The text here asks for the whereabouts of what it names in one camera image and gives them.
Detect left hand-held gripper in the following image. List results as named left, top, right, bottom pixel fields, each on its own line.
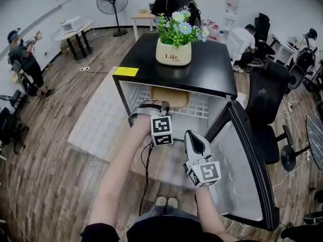
left=128, top=99, right=175, bottom=147

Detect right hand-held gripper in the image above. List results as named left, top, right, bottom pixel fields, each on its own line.
left=183, top=130, right=222, bottom=189

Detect brown cardboard box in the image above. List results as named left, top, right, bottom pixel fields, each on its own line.
left=150, top=86, right=191, bottom=108

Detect black mini fridge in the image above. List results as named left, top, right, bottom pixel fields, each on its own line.
left=112, top=32, right=280, bottom=232

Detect person's left forearm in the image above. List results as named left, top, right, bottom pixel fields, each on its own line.
left=88, top=114, right=154, bottom=227

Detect person's right forearm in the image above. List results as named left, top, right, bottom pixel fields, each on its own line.
left=194, top=185, right=228, bottom=237

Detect grey floor rug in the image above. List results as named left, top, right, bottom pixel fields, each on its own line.
left=67, top=66, right=132, bottom=163

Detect flower plant in cream pot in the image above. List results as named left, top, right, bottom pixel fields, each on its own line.
left=154, top=10, right=210, bottom=67

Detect person's grey trousers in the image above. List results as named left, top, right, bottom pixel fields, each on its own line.
left=136, top=205, right=200, bottom=223

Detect black mesh office chair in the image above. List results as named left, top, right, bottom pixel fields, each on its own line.
left=245, top=59, right=296, bottom=172

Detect person's black shirt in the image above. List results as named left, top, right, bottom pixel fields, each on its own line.
left=80, top=214, right=255, bottom=242

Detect light wooden table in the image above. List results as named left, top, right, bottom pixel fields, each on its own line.
left=130, top=10, right=158, bottom=41

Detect cluster of large water bottles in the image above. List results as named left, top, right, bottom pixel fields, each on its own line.
left=201, top=19, right=226, bottom=43

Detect white chair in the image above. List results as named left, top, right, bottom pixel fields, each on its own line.
left=226, top=30, right=245, bottom=67

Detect round table with black legs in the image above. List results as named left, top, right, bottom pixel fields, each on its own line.
left=56, top=19, right=94, bottom=61

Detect black standing fan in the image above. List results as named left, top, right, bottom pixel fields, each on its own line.
left=96, top=0, right=129, bottom=37

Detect dark marble round table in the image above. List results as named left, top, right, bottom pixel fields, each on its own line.
left=305, top=114, right=323, bottom=171

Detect white microwave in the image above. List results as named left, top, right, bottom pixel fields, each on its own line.
left=60, top=15, right=84, bottom=34

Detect white water dispenser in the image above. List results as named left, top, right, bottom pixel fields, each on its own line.
left=225, top=0, right=240, bottom=31

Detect white desk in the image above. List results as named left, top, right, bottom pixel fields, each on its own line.
left=271, top=33, right=296, bottom=66

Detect black high-back office chair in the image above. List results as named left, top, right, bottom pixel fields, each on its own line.
left=253, top=12, right=276, bottom=58

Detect black folding chair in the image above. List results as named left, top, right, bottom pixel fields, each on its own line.
left=0, top=89, right=29, bottom=118

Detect small wooden table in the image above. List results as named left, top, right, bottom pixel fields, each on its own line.
left=10, top=72, right=26, bottom=90

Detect white wire rack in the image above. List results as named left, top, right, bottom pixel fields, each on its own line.
left=130, top=89, right=211, bottom=120

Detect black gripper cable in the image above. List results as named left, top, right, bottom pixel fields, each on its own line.
left=193, top=194, right=200, bottom=217
left=138, top=140, right=155, bottom=217

